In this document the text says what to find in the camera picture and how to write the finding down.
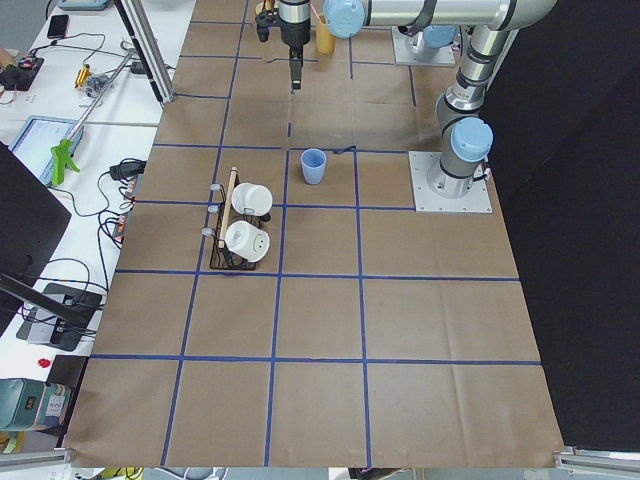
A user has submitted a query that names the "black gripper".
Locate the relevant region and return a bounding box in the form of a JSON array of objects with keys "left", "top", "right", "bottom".
[{"left": 278, "top": 0, "right": 311, "bottom": 91}]

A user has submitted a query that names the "light blue plastic cup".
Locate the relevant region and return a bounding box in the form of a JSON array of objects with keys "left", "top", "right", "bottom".
[{"left": 301, "top": 148, "right": 327, "bottom": 185}]

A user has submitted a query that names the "wooden cup tree stand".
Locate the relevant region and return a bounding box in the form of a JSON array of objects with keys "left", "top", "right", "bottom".
[{"left": 255, "top": 0, "right": 278, "bottom": 15}]

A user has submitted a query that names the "wooden cylinder holder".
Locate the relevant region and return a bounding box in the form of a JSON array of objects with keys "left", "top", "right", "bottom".
[{"left": 315, "top": 15, "right": 335, "bottom": 56}]

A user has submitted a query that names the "white mug upper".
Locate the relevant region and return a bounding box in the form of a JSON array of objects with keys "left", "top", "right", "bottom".
[{"left": 231, "top": 182, "right": 273, "bottom": 216}]

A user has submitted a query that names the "white mug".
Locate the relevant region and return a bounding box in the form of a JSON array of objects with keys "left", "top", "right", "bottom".
[
  {"left": 225, "top": 220, "right": 270, "bottom": 262},
  {"left": 231, "top": 182, "right": 273, "bottom": 216}
]

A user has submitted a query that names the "white mug lower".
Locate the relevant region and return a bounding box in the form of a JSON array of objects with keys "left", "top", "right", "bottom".
[{"left": 225, "top": 220, "right": 270, "bottom": 262}]

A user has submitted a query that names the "black power adapter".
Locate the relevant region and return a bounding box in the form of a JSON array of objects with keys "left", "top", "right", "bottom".
[{"left": 109, "top": 159, "right": 146, "bottom": 180}]

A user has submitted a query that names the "black smartphone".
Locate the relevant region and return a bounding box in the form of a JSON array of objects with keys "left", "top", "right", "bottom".
[{"left": 47, "top": 14, "right": 69, "bottom": 40}]

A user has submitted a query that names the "blue framed tablet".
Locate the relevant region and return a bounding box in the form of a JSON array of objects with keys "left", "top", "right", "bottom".
[{"left": 10, "top": 116, "right": 83, "bottom": 187}]

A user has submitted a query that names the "black monitor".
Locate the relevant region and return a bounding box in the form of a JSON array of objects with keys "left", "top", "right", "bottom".
[{"left": 1, "top": 145, "right": 71, "bottom": 330}]

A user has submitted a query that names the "black docking hub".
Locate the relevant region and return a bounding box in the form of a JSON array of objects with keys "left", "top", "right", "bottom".
[{"left": 16, "top": 283, "right": 103, "bottom": 352}]

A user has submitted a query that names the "teal box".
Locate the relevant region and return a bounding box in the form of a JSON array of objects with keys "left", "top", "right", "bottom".
[{"left": 1, "top": 378, "right": 71, "bottom": 431}]

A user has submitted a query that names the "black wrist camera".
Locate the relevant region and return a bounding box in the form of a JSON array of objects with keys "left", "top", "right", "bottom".
[{"left": 255, "top": 10, "right": 278, "bottom": 43}]

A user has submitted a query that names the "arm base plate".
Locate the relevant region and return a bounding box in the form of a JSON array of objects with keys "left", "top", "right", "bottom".
[
  {"left": 408, "top": 151, "right": 493, "bottom": 214},
  {"left": 391, "top": 26, "right": 458, "bottom": 67}
]

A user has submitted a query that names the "aluminium frame post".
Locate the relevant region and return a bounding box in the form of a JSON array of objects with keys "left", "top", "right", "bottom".
[{"left": 114, "top": 0, "right": 175, "bottom": 105}]

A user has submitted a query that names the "yellow handled tool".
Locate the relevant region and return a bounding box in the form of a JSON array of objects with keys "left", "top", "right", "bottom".
[{"left": 74, "top": 64, "right": 91, "bottom": 89}]

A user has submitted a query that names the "black wire cup rack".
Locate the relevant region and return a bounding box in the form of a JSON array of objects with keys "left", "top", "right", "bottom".
[{"left": 202, "top": 166, "right": 273, "bottom": 271}]

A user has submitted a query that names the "green handled reacher tool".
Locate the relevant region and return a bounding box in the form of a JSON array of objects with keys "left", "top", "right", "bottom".
[{"left": 50, "top": 49, "right": 135, "bottom": 186}]

